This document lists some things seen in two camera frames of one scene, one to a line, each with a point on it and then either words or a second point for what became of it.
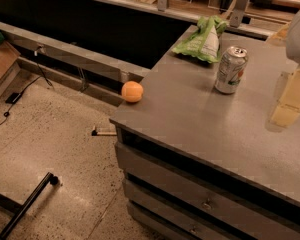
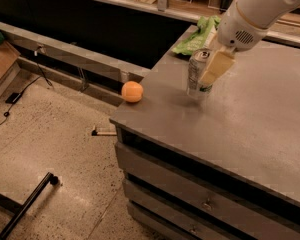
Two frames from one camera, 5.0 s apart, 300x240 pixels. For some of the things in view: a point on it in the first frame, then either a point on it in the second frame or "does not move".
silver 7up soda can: (232, 66) to (197, 62)
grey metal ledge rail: (94, 73) does not move
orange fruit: (132, 91) does not move
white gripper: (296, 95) to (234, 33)
